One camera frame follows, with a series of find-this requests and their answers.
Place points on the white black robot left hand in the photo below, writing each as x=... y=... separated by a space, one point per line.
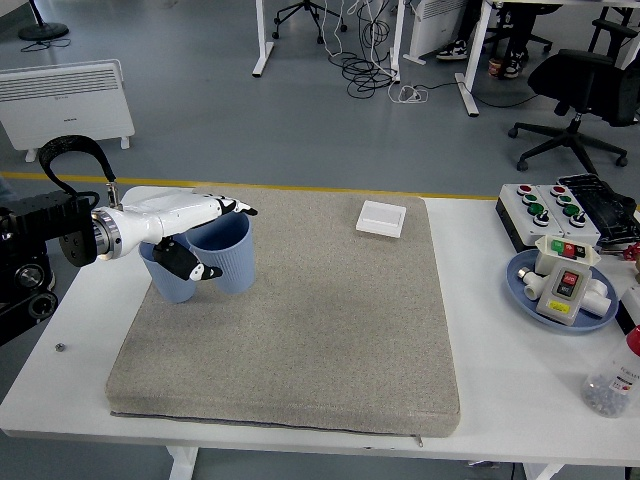
x=165 y=212

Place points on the blue ribbed plastic cup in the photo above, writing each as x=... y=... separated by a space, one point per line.
x=172 y=289
x=235 y=260

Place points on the white push-button control box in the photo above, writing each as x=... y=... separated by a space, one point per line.
x=575 y=217
x=525 y=210

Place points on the small floor cup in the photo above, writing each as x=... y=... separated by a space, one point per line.
x=496 y=67

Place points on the large white panel heater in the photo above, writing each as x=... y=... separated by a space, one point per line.
x=65 y=100

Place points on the small metal nut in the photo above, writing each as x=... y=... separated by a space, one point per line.
x=60 y=346

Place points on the grey-brown cushion mat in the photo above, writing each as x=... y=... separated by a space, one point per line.
x=310 y=325

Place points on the white desk leg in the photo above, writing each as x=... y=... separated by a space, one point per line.
x=397 y=45
x=467 y=85
x=262 y=50

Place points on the black round stand base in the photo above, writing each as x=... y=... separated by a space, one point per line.
x=44 y=32

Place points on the black star chair base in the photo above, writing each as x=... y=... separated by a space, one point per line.
x=305 y=10

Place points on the blue plate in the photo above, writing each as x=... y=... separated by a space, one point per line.
x=520 y=295

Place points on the white table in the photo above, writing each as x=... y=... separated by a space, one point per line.
x=500 y=380

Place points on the white pipe fitting metal thread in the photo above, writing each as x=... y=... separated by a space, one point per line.
x=534 y=286

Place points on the person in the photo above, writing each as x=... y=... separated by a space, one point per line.
x=517 y=30

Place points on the black office chair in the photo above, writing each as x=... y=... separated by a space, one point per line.
x=612 y=30
x=585 y=85

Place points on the white pipe tee fitting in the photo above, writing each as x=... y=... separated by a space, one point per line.
x=597 y=297

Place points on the black tool case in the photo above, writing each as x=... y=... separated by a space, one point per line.
x=607 y=207

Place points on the small red part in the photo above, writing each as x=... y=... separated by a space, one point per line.
x=633 y=251

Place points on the clear bottle red cap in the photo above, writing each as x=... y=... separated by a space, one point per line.
x=612 y=380

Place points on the white wall switch panel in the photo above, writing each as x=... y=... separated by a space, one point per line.
x=381 y=218

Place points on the beige three-button switch box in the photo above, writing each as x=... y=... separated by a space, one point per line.
x=547 y=252

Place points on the grey on-off power switch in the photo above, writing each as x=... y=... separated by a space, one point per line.
x=562 y=295

